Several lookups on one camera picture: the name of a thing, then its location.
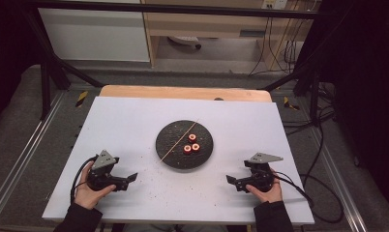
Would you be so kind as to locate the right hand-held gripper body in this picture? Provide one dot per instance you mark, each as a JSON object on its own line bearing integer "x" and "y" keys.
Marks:
{"x": 260, "y": 177}

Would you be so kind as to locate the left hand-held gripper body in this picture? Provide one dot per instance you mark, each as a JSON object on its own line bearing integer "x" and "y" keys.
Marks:
{"x": 102, "y": 175}

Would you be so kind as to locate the red sausage slice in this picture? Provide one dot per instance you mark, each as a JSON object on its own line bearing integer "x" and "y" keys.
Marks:
{"x": 192, "y": 138}
{"x": 195, "y": 147}
{"x": 187, "y": 148}

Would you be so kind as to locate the black round plate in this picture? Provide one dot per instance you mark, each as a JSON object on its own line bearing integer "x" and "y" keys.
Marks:
{"x": 173, "y": 141}

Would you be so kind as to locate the wooden skewer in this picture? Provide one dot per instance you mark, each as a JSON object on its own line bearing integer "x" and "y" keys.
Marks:
{"x": 178, "y": 141}

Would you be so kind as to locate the person's right hand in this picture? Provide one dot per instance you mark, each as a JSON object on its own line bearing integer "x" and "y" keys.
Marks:
{"x": 271, "y": 196}

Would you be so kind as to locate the person's left hand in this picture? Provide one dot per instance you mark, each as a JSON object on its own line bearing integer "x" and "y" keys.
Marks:
{"x": 86, "y": 195}

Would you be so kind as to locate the yellow black floor tape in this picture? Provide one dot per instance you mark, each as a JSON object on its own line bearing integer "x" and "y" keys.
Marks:
{"x": 291, "y": 103}
{"x": 82, "y": 98}

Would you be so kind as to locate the wooden table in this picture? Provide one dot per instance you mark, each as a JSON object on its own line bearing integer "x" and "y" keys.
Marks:
{"x": 170, "y": 92}

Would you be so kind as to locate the black metal stand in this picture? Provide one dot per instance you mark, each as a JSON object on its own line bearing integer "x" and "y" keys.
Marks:
{"x": 312, "y": 80}
{"x": 49, "y": 74}

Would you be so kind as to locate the white cabinet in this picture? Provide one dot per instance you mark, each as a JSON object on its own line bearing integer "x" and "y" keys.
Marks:
{"x": 92, "y": 34}

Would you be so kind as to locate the white device under desk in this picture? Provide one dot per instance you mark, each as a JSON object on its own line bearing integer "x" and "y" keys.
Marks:
{"x": 184, "y": 41}

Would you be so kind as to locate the light wooden desk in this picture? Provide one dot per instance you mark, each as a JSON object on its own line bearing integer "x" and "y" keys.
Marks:
{"x": 208, "y": 25}

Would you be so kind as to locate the black metal crossbar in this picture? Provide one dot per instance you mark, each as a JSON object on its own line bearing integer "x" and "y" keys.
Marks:
{"x": 170, "y": 9}

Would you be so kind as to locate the white power strip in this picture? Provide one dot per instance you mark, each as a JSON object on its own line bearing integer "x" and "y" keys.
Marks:
{"x": 275, "y": 4}

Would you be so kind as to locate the aluminium floor rail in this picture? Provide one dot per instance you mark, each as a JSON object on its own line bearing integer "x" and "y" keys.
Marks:
{"x": 341, "y": 180}
{"x": 24, "y": 154}

